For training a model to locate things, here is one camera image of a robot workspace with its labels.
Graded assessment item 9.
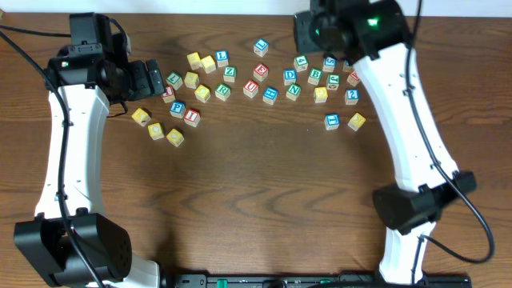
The red i block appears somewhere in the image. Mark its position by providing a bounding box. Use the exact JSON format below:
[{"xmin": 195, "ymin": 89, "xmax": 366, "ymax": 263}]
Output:
[
  {"xmin": 162, "ymin": 86, "xmax": 176, "ymax": 103},
  {"xmin": 183, "ymin": 109, "xmax": 201, "ymax": 127}
]

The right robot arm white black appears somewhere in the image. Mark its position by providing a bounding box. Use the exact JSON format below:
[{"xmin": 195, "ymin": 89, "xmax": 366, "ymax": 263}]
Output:
[{"xmin": 294, "ymin": 0, "xmax": 476, "ymax": 287}]

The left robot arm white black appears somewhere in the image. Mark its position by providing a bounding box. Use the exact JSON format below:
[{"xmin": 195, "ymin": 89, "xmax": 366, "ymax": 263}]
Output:
[{"xmin": 14, "ymin": 13, "xmax": 171, "ymax": 287}]

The green 4 block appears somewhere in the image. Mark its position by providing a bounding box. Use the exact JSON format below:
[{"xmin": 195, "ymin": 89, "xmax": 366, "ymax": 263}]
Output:
[{"xmin": 294, "ymin": 55, "xmax": 309, "ymax": 72}]

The green 7 block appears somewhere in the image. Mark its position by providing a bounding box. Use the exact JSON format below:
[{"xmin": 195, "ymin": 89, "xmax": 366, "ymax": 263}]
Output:
[{"xmin": 166, "ymin": 71, "xmax": 183, "ymax": 90}]

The green B block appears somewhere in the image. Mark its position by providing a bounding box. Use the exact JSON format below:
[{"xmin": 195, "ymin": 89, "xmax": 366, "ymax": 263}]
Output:
[{"xmin": 307, "ymin": 67, "xmax": 322, "ymax": 86}]

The blue D block middle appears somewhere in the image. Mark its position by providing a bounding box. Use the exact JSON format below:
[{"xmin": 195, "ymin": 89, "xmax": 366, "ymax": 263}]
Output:
[{"xmin": 283, "ymin": 69, "xmax": 297, "ymax": 86}]

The blue d block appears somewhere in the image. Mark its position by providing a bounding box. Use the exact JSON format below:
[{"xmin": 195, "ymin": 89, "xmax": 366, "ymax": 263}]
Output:
[
  {"xmin": 283, "ymin": 69, "xmax": 297, "ymax": 86},
  {"xmin": 342, "ymin": 61, "xmax": 353, "ymax": 73}
]

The yellow K block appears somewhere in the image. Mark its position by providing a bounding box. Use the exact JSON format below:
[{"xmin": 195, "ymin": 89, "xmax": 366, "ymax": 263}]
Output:
[{"xmin": 131, "ymin": 108, "xmax": 151, "ymax": 126}]

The blue P block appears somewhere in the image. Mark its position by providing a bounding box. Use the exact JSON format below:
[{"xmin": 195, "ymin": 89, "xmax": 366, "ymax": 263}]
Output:
[{"xmin": 170, "ymin": 101, "xmax": 186, "ymax": 118}]

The blue L block top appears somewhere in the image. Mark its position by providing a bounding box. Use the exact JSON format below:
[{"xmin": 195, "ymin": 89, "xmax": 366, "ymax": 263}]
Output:
[{"xmin": 254, "ymin": 38, "xmax": 269, "ymax": 58}]

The blue l block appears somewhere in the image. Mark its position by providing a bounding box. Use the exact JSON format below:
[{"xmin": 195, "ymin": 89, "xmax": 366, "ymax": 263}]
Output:
[
  {"xmin": 215, "ymin": 50, "xmax": 229, "ymax": 67},
  {"xmin": 254, "ymin": 38, "xmax": 269, "ymax": 58}
]

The yellow S block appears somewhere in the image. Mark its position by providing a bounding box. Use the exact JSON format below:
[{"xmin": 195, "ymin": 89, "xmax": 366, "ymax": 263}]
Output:
[{"xmin": 184, "ymin": 72, "xmax": 200, "ymax": 90}]

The blue D block right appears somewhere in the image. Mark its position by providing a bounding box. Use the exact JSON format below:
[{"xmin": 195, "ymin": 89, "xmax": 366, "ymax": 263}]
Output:
[{"xmin": 342, "ymin": 61, "xmax": 353, "ymax": 73}]

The green N block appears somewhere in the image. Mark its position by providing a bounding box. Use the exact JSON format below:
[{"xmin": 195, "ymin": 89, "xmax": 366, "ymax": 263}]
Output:
[{"xmin": 286, "ymin": 83, "xmax": 302, "ymax": 101}]

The yellow C block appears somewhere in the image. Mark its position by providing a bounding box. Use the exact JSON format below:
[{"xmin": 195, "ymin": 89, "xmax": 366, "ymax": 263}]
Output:
[{"xmin": 148, "ymin": 123, "xmax": 164, "ymax": 140}]

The yellow M block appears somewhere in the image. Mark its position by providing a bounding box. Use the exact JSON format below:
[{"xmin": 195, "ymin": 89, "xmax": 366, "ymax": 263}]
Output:
[{"xmin": 186, "ymin": 52, "xmax": 202, "ymax": 70}]

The red E block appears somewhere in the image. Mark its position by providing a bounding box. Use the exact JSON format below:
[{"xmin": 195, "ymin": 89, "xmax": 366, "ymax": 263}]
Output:
[{"xmin": 253, "ymin": 63, "xmax": 269, "ymax": 82}]

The yellow O block upper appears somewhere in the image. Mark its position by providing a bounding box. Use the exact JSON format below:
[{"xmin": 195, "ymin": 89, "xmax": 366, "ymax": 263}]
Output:
[{"xmin": 194, "ymin": 84, "xmax": 211, "ymax": 103}]

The yellow o block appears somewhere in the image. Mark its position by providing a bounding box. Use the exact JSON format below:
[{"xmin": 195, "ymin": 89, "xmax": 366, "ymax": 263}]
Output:
[
  {"xmin": 194, "ymin": 84, "xmax": 211, "ymax": 103},
  {"xmin": 166, "ymin": 129, "xmax": 185, "ymax": 147}
]

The yellow O block lower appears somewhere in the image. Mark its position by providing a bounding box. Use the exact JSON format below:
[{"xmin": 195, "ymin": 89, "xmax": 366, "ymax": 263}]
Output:
[{"xmin": 166, "ymin": 129, "xmax": 185, "ymax": 147}]

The yellow S block ladybug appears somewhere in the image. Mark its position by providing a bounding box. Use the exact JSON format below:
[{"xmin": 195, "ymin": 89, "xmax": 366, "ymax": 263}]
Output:
[{"xmin": 200, "ymin": 55, "xmax": 217, "ymax": 74}]

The blue H block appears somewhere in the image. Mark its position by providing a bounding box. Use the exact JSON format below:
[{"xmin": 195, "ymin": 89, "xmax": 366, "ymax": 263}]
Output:
[{"xmin": 262, "ymin": 86, "xmax": 278, "ymax": 105}]

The blue 2 block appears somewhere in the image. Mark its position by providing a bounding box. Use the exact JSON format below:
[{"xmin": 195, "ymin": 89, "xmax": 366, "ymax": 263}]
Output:
[{"xmin": 345, "ymin": 89, "xmax": 360, "ymax": 106}]

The red U block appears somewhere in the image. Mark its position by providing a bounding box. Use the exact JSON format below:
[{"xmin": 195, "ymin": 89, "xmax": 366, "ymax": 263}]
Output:
[{"xmin": 243, "ymin": 80, "xmax": 259, "ymax": 98}]

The green R block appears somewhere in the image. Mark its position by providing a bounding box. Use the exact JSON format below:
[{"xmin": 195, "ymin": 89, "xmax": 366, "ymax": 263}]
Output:
[{"xmin": 215, "ymin": 83, "xmax": 231, "ymax": 102}]

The blue L block left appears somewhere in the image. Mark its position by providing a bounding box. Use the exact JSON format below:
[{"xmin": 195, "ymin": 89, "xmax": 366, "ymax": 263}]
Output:
[{"xmin": 215, "ymin": 50, "xmax": 229, "ymax": 67}]

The green Z block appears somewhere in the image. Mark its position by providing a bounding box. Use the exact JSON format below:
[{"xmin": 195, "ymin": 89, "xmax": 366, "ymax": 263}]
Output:
[{"xmin": 223, "ymin": 66, "xmax": 237, "ymax": 82}]

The blue T block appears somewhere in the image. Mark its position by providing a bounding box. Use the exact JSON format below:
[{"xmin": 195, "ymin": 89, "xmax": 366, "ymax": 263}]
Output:
[{"xmin": 324, "ymin": 114, "xmax": 340, "ymax": 130}]

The yellow block far right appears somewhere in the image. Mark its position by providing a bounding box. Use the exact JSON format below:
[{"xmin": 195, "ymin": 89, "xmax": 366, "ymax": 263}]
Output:
[{"xmin": 347, "ymin": 112, "xmax": 366, "ymax": 131}]

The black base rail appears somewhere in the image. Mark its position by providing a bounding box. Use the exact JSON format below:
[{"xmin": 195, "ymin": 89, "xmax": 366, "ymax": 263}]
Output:
[{"xmin": 162, "ymin": 271, "xmax": 473, "ymax": 288}]

